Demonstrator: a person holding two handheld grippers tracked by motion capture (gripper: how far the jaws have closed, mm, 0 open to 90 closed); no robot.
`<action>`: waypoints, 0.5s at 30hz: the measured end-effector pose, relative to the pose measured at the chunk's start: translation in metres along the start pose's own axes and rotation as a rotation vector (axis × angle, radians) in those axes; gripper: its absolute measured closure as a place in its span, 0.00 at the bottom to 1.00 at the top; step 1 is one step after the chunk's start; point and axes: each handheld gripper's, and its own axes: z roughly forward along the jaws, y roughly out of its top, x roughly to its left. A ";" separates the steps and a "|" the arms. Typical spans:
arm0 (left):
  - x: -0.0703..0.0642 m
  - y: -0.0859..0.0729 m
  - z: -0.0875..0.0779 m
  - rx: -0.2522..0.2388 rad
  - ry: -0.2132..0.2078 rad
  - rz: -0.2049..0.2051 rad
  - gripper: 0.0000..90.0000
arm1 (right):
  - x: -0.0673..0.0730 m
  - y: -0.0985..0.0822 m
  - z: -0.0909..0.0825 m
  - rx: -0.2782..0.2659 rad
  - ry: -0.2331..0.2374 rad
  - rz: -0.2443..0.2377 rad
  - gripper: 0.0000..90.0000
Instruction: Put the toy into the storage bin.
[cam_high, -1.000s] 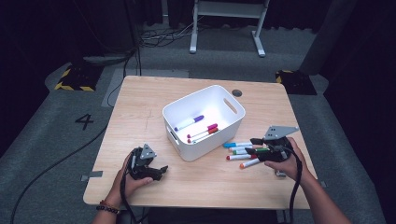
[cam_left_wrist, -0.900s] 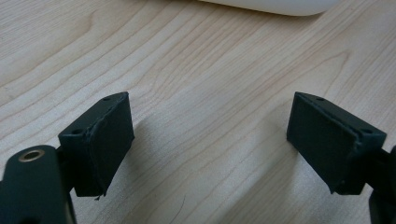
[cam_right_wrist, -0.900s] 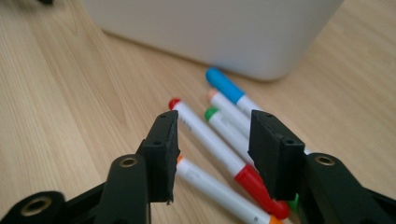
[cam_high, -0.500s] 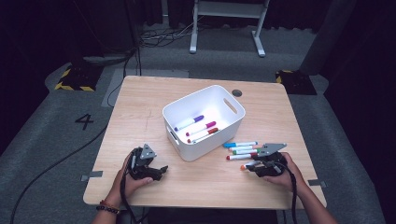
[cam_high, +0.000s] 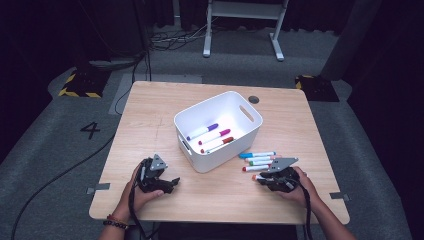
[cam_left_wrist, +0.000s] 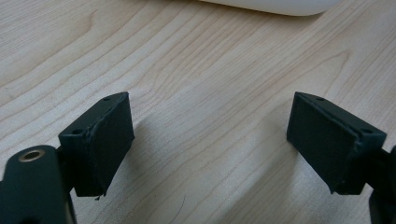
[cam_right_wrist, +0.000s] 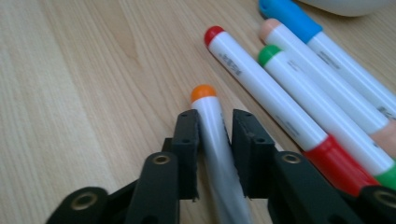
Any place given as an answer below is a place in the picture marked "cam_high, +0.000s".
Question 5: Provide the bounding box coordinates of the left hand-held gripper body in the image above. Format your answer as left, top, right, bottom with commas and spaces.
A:
136, 153, 169, 194

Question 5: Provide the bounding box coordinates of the thin black floor cable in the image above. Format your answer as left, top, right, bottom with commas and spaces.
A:
114, 53, 149, 116

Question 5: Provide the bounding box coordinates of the hand-held gripper cable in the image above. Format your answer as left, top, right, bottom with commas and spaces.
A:
127, 184, 148, 240
294, 183, 315, 240

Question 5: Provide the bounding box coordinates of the grey tape strip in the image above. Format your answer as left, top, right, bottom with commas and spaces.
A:
329, 191, 352, 202
86, 182, 111, 195

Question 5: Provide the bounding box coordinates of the grey flat stand base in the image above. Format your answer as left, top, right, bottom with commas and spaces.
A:
88, 58, 143, 71

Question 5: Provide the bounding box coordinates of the red cap marker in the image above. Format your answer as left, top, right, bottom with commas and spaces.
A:
242, 164, 272, 173

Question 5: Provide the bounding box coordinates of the purple cap marker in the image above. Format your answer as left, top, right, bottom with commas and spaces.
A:
186, 122, 220, 141

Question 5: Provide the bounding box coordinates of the white metal stand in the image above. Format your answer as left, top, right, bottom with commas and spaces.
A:
202, 0, 290, 62

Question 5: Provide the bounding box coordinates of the grey fabric column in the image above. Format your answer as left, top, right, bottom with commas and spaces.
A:
320, 0, 383, 81

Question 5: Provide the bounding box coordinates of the right hand-held gripper cable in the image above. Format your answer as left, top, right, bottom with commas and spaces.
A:
294, 183, 315, 240

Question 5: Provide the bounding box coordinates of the bundle of floor cables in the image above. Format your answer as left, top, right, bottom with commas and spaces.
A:
149, 19, 214, 52

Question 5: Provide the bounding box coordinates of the white plastic bin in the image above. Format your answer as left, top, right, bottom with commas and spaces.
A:
173, 90, 264, 174

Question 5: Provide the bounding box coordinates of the pink cap marker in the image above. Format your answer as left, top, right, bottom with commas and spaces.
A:
244, 155, 283, 163

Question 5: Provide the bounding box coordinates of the person's left hand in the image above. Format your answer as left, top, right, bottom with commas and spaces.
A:
113, 163, 165, 220

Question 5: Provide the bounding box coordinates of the light blue cap marker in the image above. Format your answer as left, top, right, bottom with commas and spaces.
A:
238, 151, 277, 160

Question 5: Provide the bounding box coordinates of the left hand-held gripper cable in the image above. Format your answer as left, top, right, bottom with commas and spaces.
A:
127, 184, 148, 240

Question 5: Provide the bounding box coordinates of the thick black floor cable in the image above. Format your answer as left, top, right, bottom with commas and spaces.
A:
10, 133, 117, 240

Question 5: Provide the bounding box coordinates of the person's right hand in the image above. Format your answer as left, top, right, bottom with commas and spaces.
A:
281, 165, 318, 207

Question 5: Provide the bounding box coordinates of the brown cap marker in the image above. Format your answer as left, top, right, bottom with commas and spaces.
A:
200, 136, 235, 155

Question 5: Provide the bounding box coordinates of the black bead bracelet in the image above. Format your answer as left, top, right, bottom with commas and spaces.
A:
102, 219, 129, 231

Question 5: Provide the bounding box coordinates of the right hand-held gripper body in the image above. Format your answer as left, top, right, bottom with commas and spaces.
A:
263, 157, 301, 194

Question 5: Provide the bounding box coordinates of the black pole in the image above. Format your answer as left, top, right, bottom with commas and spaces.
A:
132, 0, 153, 82

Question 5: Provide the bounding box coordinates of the black yellow striped base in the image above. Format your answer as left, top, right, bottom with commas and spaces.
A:
294, 74, 340, 103
58, 68, 113, 99

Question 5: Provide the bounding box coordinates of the red cord bracelet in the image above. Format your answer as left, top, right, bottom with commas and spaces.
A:
106, 214, 129, 224

